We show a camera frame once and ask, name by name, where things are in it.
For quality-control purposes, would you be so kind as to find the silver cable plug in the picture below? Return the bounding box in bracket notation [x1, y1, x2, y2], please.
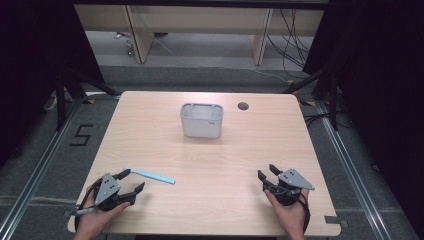
[73, 207, 98, 216]

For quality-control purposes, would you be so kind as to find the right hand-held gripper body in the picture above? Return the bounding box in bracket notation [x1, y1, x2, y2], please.
[263, 168, 316, 207]

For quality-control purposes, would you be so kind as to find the white floor cable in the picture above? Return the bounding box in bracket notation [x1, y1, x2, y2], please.
[152, 34, 292, 83]

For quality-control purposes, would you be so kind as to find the beige wooden desk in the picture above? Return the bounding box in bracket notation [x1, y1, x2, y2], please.
[73, 3, 326, 66]

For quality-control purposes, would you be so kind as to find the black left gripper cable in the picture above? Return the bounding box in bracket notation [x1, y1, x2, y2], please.
[73, 177, 104, 233]

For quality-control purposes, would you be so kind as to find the person's right hand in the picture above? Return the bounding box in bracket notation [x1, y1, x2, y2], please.
[264, 188, 310, 236]

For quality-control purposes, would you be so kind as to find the dark curtain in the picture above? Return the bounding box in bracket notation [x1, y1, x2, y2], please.
[0, 0, 105, 168]
[302, 0, 424, 231]

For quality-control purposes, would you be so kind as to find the small colourful floor clutter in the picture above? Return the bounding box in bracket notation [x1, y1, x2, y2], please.
[113, 31, 135, 57]

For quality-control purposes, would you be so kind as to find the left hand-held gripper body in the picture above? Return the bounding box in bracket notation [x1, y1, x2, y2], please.
[94, 172, 138, 212]

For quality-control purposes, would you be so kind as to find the light blue toothbrush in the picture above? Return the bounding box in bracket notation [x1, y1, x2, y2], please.
[123, 166, 177, 185]

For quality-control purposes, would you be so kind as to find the metal floor rail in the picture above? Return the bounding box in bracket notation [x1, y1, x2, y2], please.
[315, 99, 394, 240]
[0, 98, 83, 240]

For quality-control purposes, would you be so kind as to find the black hanging cable bundle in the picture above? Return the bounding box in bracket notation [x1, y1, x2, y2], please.
[266, 8, 315, 80]

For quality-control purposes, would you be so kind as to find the person's left hand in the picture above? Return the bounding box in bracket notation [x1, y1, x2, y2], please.
[73, 181, 132, 236]

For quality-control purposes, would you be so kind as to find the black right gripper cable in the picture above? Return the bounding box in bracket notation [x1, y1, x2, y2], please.
[297, 191, 312, 234]

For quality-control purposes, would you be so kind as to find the white plastic container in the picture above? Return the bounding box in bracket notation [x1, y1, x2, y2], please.
[179, 102, 224, 140]

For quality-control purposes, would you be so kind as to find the black metal stand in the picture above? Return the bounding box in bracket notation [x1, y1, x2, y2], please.
[281, 65, 340, 132]
[54, 66, 122, 132]

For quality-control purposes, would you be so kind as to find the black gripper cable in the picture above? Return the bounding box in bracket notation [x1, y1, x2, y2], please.
[73, 177, 104, 233]
[297, 191, 312, 234]

